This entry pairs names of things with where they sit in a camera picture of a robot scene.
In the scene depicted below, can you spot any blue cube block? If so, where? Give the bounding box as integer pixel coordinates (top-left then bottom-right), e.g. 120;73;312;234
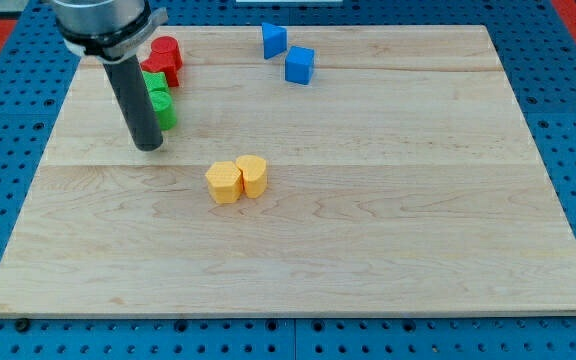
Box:
284;46;315;85

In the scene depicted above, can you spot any green star block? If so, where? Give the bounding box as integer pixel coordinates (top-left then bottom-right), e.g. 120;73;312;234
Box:
142;71;170;93

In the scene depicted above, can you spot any wooden board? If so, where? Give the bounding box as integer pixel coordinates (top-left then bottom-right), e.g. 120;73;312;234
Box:
0;25;576;319

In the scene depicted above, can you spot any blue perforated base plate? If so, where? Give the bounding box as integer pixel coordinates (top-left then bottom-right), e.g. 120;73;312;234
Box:
0;0;576;359

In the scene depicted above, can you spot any green cylinder block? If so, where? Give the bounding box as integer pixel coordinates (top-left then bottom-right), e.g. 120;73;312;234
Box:
149;91;177;131

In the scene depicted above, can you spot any blue triangle block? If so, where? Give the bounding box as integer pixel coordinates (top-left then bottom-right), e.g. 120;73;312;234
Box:
261;22;287;59

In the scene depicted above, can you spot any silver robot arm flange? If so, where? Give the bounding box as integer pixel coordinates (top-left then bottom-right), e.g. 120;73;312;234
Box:
47;0;168;64

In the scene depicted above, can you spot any red star block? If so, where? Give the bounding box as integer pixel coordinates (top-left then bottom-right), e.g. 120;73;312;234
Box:
140;53;183;87

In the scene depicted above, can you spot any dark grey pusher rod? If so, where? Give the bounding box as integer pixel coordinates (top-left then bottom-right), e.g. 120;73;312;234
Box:
103;56;163;152

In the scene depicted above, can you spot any yellow heart block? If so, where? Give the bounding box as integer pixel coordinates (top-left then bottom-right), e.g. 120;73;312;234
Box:
235;155;268;198

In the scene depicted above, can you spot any red cylinder block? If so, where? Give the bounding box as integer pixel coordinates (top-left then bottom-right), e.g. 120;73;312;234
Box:
150;36;183;70

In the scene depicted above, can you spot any yellow hexagon block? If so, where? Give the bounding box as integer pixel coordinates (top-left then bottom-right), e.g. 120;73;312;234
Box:
205;161;243;204

